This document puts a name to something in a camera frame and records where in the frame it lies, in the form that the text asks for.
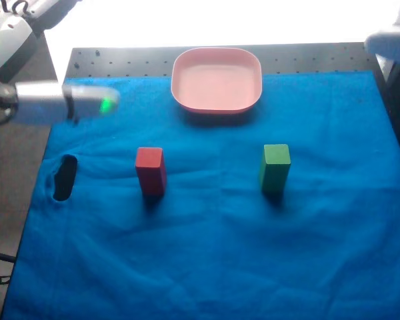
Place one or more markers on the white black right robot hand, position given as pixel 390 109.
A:
pixel 393 43

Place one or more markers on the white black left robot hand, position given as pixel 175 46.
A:
pixel 6 36

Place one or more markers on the green wooden block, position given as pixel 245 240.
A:
pixel 274 173

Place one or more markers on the red wooden block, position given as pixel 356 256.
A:
pixel 150 173

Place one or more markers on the pink square plate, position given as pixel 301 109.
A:
pixel 216 83

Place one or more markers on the black stand bar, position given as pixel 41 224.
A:
pixel 1 256

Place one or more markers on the blue cloth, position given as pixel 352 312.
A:
pixel 220 250

